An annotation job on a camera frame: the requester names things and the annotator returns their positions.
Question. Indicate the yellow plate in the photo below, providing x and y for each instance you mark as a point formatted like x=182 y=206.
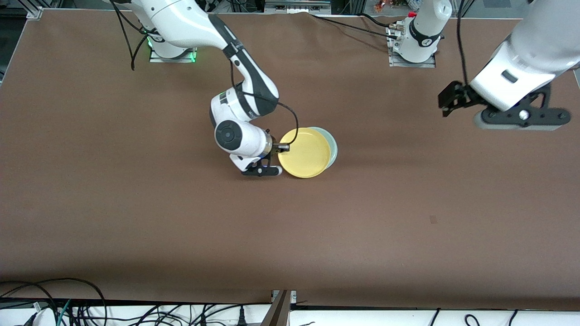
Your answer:
x=304 y=153

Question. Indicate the pale green plate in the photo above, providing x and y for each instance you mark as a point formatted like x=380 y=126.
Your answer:
x=334 y=149

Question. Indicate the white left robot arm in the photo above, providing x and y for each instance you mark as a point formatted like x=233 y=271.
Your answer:
x=426 y=31

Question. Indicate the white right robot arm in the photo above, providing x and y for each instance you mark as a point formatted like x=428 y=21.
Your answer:
x=181 y=22

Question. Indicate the brown table cover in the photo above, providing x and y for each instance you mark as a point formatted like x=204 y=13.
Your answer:
x=290 y=226

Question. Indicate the black power plug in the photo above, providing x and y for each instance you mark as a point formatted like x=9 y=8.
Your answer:
x=242 y=317

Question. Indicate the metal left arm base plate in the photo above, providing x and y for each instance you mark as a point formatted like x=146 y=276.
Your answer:
x=428 y=64

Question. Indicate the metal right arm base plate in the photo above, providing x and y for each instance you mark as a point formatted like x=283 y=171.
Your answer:
x=181 y=59

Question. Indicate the aluminium profile post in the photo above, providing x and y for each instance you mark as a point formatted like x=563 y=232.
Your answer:
x=281 y=312

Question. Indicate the aluminium frame corner bracket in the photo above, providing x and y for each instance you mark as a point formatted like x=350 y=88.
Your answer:
x=35 y=12

